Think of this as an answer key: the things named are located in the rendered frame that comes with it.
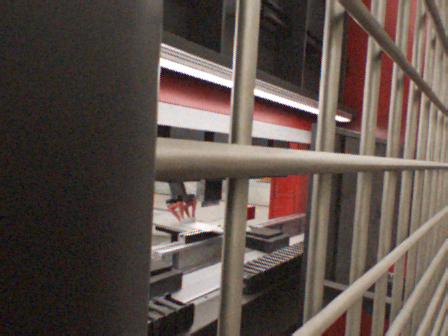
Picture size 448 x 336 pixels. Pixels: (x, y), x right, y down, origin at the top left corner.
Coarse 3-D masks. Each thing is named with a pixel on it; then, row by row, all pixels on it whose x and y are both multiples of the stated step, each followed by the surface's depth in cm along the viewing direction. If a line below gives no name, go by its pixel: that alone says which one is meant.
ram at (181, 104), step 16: (160, 80) 97; (176, 80) 101; (160, 96) 97; (176, 96) 102; (192, 96) 107; (208, 96) 113; (224, 96) 120; (160, 112) 98; (176, 112) 102; (192, 112) 108; (208, 112) 114; (224, 112) 120; (256, 112) 136; (272, 112) 146; (288, 112) 157; (192, 128) 109; (208, 128) 114; (224, 128) 121; (256, 128) 137; (272, 128) 147; (288, 128) 158; (304, 128) 172
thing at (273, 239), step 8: (216, 232) 120; (248, 232) 109; (256, 232) 108; (264, 232) 108; (272, 232) 109; (280, 232) 111; (248, 240) 107; (256, 240) 106; (264, 240) 104; (272, 240) 104; (280, 240) 107; (288, 240) 111; (256, 248) 106; (264, 248) 104; (272, 248) 103; (280, 248) 107
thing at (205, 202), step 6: (204, 180) 120; (222, 180) 127; (204, 186) 120; (210, 186) 122; (216, 186) 125; (222, 186) 128; (204, 192) 120; (210, 192) 123; (216, 192) 125; (204, 198) 120; (210, 198) 123; (216, 198) 126; (204, 204) 122; (210, 204) 124; (216, 204) 127
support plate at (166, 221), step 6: (156, 216) 141; (162, 216) 142; (168, 216) 143; (174, 216) 143; (180, 216) 144; (156, 222) 130; (162, 222) 131; (168, 222) 131; (174, 222) 132; (198, 222) 135; (204, 222) 135; (210, 222) 136; (168, 228) 125; (174, 228) 123; (180, 228) 123; (186, 228) 123
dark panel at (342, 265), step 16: (336, 128) 73; (336, 144) 76; (352, 144) 84; (384, 144) 108; (400, 144) 123; (336, 176) 77; (352, 176) 86; (400, 176) 132; (336, 192) 78; (352, 192) 87; (400, 192) 134; (336, 208) 79; (352, 208) 88; (304, 224) 68; (336, 224) 79; (352, 224) 89; (368, 224) 101; (304, 240) 68; (336, 240) 79; (352, 240) 90; (368, 240) 103; (304, 256) 68; (336, 256) 79; (368, 256) 104; (304, 272) 68; (336, 272) 80; (304, 288) 68
